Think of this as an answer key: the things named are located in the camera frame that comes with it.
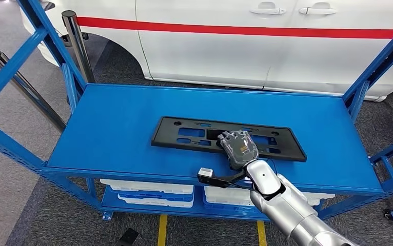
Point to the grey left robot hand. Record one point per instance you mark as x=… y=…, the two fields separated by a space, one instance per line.
x=128 y=237

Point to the white car with red stripe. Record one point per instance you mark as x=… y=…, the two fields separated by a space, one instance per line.
x=200 y=54

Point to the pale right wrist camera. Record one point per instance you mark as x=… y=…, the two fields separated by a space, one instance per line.
x=205 y=172

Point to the black plastic frame part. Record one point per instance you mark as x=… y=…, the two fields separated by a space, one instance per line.
x=169 y=135

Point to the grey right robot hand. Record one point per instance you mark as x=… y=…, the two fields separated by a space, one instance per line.
x=240 y=149

